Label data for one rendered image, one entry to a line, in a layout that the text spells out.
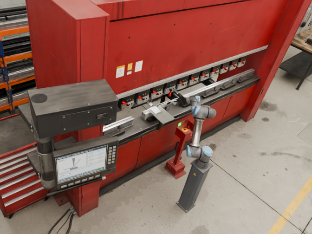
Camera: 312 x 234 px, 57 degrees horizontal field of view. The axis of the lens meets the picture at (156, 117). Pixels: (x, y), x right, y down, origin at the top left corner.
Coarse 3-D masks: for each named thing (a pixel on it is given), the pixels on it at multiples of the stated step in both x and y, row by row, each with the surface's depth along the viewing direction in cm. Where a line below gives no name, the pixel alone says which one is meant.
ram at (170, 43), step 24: (264, 0) 350; (120, 24) 229; (144, 24) 246; (168, 24) 265; (192, 24) 287; (216, 24) 314; (240, 24) 346; (264, 24) 385; (120, 48) 244; (144, 48) 263; (168, 48) 285; (192, 48) 311; (216, 48) 343; (240, 48) 382; (264, 48) 430; (144, 72) 283; (168, 72) 308; (192, 72) 340; (120, 96) 280
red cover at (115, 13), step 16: (96, 0) 207; (112, 0) 213; (128, 0) 219; (144, 0) 229; (160, 0) 239; (176, 0) 252; (192, 0) 265; (208, 0) 280; (224, 0) 296; (240, 0) 315; (112, 16) 218; (128, 16) 227
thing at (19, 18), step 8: (8, 8) 365; (16, 8) 369; (24, 8) 376; (0, 16) 347; (8, 16) 350; (16, 16) 355; (24, 16) 362; (0, 24) 331; (8, 24) 337; (16, 24) 343; (24, 24) 350
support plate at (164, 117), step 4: (160, 108) 336; (152, 112) 328; (164, 112) 332; (156, 116) 324; (160, 116) 325; (164, 116) 326; (168, 116) 328; (160, 120) 320; (164, 120) 321; (168, 120) 322
